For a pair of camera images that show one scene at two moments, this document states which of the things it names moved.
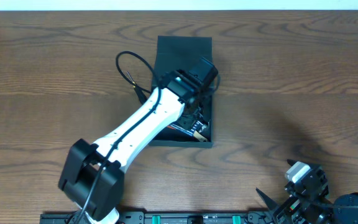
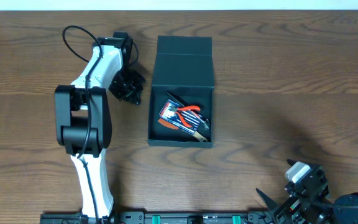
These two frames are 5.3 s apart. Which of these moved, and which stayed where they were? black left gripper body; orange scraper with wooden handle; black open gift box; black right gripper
Moved: black left gripper body
Stayed: orange scraper with wooden handle; black right gripper; black open gift box
